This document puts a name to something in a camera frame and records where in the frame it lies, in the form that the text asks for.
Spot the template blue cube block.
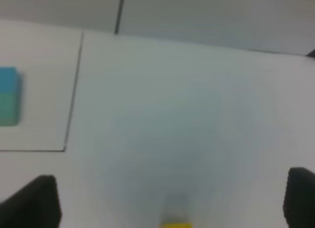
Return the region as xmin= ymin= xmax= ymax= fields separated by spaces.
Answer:
xmin=0 ymin=66 xmax=20 ymax=94

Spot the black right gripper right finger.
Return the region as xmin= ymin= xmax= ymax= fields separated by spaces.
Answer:
xmin=283 ymin=167 xmax=315 ymax=228

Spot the yellow cube block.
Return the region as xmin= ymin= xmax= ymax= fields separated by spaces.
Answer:
xmin=160 ymin=222 xmax=193 ymax=228

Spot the template green cube block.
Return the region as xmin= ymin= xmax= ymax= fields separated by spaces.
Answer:
xmin=0 ymin=92 xmax=20 ymax=127

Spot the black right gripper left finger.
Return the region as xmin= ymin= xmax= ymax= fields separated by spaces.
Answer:
xmin=0 ymin=175 xmax=62 ymax=228

